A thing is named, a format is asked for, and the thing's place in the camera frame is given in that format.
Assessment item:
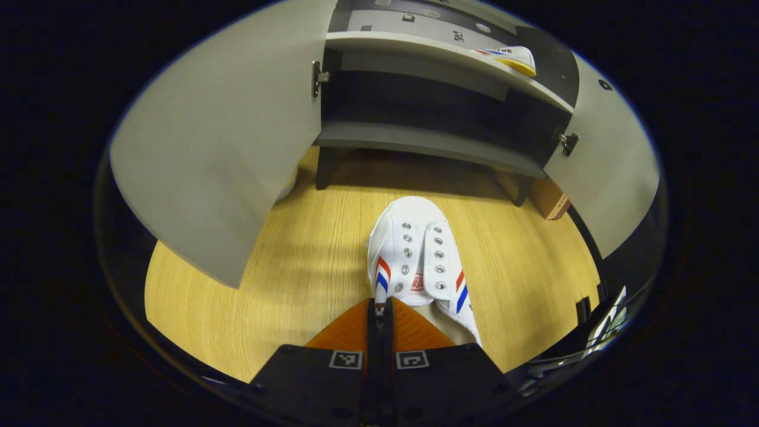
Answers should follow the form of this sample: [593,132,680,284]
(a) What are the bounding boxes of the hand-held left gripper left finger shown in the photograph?
[249,298,380,426]

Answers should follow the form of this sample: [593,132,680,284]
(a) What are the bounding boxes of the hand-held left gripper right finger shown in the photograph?
[379,298,511,426]

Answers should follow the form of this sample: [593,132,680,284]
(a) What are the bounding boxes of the white canvas shoe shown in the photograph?
[473,46,537,78]
[366,196,482,348]

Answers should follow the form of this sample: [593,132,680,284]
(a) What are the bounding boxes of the white shoe cabinet door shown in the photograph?
[110,0,339,289]
[543,52,661,260]

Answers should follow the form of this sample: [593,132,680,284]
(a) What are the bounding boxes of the orange white carton box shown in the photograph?
[530,178,572,221]

